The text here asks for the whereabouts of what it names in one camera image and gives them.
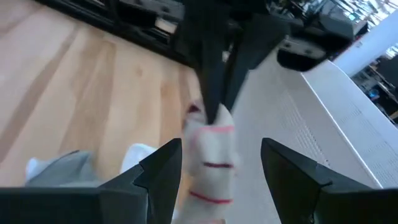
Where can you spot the white garment with hang tag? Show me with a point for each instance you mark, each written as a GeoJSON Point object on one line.
{"type": "Point", "coordinates": [136, 155]}

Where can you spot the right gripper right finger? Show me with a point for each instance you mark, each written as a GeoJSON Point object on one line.
{"type": "Point", "coordinates": [326, 202]}

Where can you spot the white perforated plastic bin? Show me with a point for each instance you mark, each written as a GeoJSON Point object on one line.
{"type": "Point", "coordinates": [295, 130]}

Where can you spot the black aluminium rig frame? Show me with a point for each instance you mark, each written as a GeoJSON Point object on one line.
{"type": "Point", "coordinates": [109, 18]}

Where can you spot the light grey heather garment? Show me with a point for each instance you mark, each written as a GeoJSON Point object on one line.
{"type": "Point", "coordinates": [68, 171]}

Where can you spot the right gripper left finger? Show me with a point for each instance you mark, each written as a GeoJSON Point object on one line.
{"type": "Point", "coordinates": [77, 205]}

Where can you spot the striped beige sock maroon toe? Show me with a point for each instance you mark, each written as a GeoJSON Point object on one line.
{"type": "Point", "coordinates": [211, 149]}

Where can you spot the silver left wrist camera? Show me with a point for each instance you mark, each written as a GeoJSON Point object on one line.
{"type": "Point", "coordinates": [303, 51]}

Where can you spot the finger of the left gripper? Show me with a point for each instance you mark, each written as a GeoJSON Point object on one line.
{"type": "Point", "coordinates": [208, 62]}
{"type": "Point", "coordinates": [252, 46]}

